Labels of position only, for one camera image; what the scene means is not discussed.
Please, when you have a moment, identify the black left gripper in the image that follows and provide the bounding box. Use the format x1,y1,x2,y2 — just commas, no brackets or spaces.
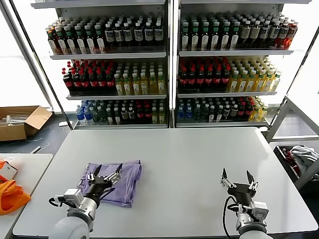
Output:
85,163,123,200

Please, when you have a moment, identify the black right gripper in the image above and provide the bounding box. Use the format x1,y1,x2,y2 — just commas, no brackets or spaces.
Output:
220,168,260,207

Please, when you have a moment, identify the purple printed t-shirt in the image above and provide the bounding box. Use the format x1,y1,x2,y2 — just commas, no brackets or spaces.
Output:
79,159,143,208

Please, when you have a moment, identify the black storage bin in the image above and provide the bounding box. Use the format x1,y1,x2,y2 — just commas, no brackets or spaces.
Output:
273,144,319,180

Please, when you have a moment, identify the red garment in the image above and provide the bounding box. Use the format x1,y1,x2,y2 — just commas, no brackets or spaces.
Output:
284,149,301,179

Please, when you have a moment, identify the white side table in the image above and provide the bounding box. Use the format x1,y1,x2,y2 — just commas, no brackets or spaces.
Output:
0,153,54,239

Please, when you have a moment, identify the grey white garment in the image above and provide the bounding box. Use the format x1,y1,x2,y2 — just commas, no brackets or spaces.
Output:
289,145,319,175

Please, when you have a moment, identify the brown cardboard box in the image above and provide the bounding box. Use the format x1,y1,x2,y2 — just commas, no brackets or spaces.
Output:
0,106,53,142

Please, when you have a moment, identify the yellow juice bottle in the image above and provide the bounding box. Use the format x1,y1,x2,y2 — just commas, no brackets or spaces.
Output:
262,70,275,92
254,70,266,93
123,73,132,96
157,71,166,95
140,72,149,95
114,74,124,96
245,70,257,93
131,73,141,96
228,70,240,93
270,71,283,92
237,70,249,93
149,72,158,95

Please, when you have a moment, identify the orange fabric bag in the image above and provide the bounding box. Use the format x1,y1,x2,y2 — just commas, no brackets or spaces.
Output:
0,175,32,216

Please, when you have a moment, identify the red cap cola bottle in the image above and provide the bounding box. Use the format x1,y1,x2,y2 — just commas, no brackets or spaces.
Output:
105,69,115,93
79,69,90,93
221,66,231,92
213,66,223,92
204,66,214,92
88,69,98,93
195,67,205,92
71,70,82,93
96,69,107,93
62,70,73,93
187,67,196,92
178,67,188,92

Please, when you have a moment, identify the white and orange carton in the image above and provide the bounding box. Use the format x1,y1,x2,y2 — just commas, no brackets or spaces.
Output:
0,156,18,180

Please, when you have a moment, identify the grey metal shelving unit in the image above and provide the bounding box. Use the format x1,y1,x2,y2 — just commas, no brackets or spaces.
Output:
173,0,312,129
31,0,171,130

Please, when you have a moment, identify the light grey window beam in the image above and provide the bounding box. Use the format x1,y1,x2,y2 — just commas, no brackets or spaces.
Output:
0,0,54,113

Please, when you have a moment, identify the white cap dark bottle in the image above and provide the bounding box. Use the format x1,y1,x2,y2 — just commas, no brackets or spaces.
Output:
134,22,144,48
144,21,154,48
123,22,133,48
104,22,115,49
114,22,124,49
154,21,164,48

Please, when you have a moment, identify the beige label dark bottle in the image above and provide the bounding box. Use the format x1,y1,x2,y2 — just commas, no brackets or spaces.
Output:
240,20,252,49
250,20,262,49

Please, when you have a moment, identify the dark label drink bottle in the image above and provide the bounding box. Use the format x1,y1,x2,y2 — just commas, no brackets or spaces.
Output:
268,20,281,48
259,20,271,48

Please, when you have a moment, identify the red drink bottle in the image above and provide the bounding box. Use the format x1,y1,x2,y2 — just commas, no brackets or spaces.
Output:
276,21,290,49
284,21,299,50

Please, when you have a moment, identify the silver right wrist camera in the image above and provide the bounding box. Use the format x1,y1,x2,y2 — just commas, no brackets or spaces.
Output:
250,201,270,222

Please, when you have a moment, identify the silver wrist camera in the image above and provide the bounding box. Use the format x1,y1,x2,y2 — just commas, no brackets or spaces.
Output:
63,188,84,205
250,201,270,222

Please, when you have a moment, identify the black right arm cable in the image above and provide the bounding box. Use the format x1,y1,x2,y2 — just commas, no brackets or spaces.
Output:
222,195,240,239

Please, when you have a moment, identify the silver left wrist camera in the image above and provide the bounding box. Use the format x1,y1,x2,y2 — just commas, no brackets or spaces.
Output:
63,188,84,205

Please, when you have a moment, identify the grey metal frame table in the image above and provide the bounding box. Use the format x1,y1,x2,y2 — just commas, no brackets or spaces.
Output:
265,94,319,140

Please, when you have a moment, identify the dark metal frame post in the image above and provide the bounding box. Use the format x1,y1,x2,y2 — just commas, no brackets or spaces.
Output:
265,24,319,131
8,0,75,130

